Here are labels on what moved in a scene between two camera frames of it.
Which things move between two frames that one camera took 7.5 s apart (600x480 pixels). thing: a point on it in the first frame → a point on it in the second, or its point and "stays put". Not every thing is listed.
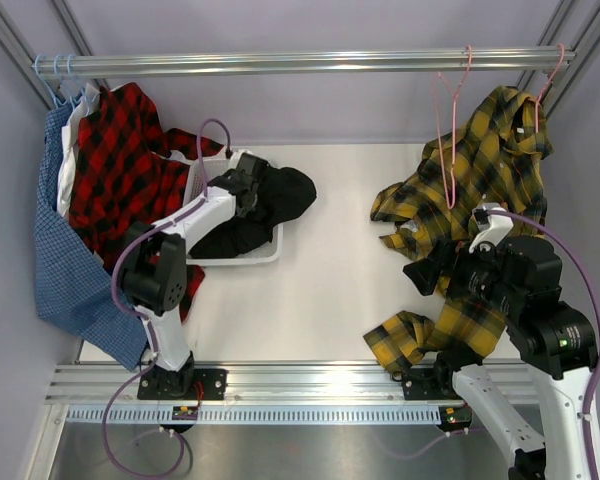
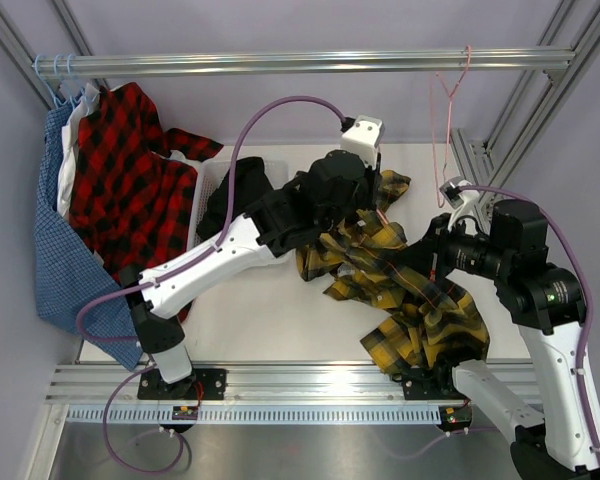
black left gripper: (227, 177) → (370, 179)
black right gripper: (424, 273) → (430, 255)
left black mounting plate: (180, 384) stays put
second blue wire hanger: (63, 85) stays put
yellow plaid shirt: (494, 159) → (430, 320)
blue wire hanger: (51, 92) stays put
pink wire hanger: (538, 101) → (383, 217)
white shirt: (69, 145) stays put
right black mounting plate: (429, 384) stays put
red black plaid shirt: (128, 170) stays put
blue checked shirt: (75, 290) stays put
